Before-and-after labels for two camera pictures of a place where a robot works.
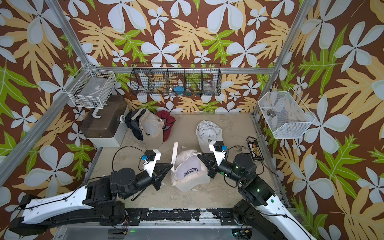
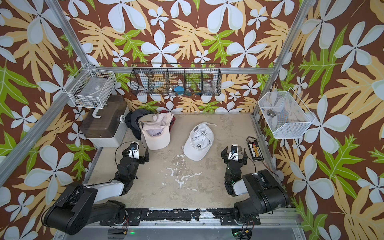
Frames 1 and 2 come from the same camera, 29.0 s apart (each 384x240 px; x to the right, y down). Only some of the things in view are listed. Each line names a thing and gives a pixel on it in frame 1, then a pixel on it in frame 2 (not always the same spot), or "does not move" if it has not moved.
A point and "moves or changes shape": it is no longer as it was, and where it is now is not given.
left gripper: x=155 y=173 -> x=142 y=159
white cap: x=190 y=172 -> x=155 y=130
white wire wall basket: x=91 y=88 does not move
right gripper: x=214 y=162 -> x=225 y=156
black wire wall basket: x=176 y=79 does not move
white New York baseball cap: x=207 y=132 moves or changes shape
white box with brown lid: x=105 y=127 does not move
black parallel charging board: x=255 y=151 does not move
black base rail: x=134 y=216 does not move
